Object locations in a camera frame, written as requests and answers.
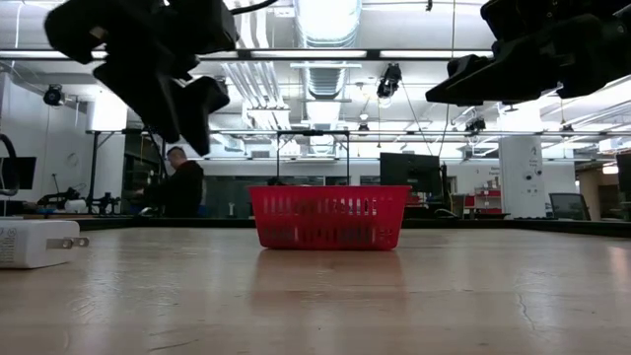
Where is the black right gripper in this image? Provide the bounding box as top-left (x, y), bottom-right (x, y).
top-left (425, 0), bottom-right (631, 107)

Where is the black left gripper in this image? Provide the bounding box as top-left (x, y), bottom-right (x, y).
top-left (42, 0), bottom-right (241, 158)

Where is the red plastic basket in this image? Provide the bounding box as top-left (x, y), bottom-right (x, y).
top-left (246, 184), bottom-right (413, 251)

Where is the person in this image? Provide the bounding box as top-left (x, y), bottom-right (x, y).
top-left (132, 145), bottom-right (206, 219)

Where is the white round pillar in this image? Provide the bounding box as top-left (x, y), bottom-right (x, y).
top-left (498, 134), bottom-right (547, 219)

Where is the black overhead rig beam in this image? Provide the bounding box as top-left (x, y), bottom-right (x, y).
top-left (0, 46), bottom-right (497, 62)

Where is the black round lamp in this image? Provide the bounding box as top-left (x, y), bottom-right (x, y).
top-left (42, 84), bottom-right (66, 107)

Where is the black computer monitor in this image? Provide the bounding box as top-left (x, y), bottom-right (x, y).
top-left (379, 152), bottom-right (444, 197)

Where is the red storage bin shelf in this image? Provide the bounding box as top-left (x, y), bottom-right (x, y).
top-left (462, 185), bottom-right (503, 214)

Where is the white square box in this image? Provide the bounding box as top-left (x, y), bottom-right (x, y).
top-left (0, 218), bottom-right (91, 270)

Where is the black overhead camera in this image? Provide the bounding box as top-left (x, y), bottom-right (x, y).
top-left (376, 62), bottom-right (403, 99)

